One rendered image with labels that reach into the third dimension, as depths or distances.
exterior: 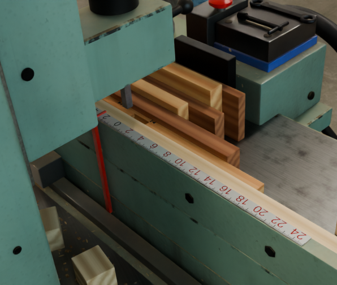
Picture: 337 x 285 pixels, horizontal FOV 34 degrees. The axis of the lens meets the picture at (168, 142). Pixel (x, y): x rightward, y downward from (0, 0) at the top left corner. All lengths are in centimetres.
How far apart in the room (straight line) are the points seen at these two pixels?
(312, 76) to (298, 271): 33
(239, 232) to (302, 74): 28
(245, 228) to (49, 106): 20
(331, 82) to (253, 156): 194
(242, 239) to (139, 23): 24
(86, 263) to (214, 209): 17
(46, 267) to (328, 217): 28
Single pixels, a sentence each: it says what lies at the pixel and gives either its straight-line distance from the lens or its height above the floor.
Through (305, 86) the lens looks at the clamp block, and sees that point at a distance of 74.
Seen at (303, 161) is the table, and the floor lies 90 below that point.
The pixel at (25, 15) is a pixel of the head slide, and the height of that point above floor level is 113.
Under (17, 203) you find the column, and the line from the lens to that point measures 46.
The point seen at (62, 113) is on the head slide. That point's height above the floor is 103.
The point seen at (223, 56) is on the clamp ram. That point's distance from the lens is 64.
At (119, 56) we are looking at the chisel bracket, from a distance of 56.
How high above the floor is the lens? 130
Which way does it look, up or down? 37 degrees down
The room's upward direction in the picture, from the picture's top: 5 degrees counter-clockwise
